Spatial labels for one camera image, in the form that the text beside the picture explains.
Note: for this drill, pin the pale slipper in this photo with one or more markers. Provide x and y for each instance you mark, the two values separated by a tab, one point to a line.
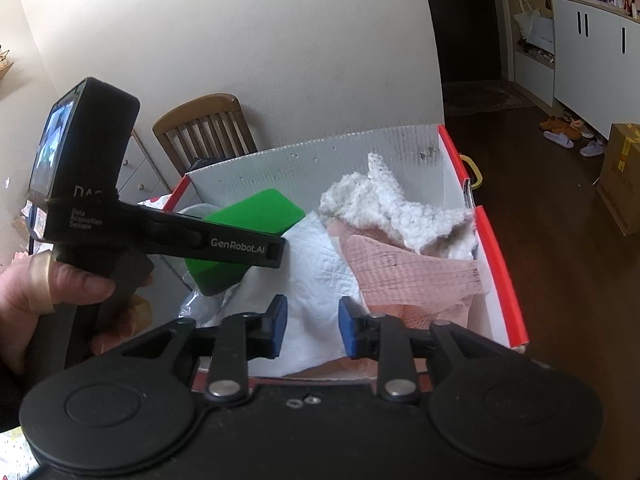
559	139
592	148

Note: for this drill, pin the pink mesh bath sponge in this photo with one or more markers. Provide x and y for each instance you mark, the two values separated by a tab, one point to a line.
415	275

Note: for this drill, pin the white fluffy towel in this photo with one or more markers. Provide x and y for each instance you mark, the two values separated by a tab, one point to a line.
400	210

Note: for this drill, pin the person's left hand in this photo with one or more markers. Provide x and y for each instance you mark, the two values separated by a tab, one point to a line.
20	300

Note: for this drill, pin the red cardboard box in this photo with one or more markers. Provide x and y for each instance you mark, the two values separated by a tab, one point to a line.
495	270

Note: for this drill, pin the white tote bag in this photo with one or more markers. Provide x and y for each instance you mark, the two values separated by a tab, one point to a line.
535	27

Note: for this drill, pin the wooden chair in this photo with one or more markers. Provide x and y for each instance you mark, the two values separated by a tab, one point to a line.
210	125

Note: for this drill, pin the green sponge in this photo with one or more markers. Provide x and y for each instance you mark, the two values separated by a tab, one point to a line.
250	212

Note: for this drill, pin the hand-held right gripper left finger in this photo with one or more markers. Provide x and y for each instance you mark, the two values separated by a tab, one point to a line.
279	327

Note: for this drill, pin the small wooden cabinet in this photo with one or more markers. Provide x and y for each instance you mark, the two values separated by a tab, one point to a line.
142	170

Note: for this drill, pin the dark door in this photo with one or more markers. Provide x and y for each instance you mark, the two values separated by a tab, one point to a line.
465	25

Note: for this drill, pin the tan shoe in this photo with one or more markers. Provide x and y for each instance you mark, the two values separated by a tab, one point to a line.
554	124

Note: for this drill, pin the brown cardboard box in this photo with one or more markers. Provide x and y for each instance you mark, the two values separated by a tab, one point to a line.
622	180

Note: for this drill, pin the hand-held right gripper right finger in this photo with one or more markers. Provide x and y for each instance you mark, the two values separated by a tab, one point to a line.
350	330

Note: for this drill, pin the white paper towel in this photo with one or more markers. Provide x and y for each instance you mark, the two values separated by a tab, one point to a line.
315	270

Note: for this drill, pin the white wall cabinets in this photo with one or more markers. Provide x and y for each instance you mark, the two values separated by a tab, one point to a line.
595	60

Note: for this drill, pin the clear plastic bag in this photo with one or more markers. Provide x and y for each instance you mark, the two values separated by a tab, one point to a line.
200	305

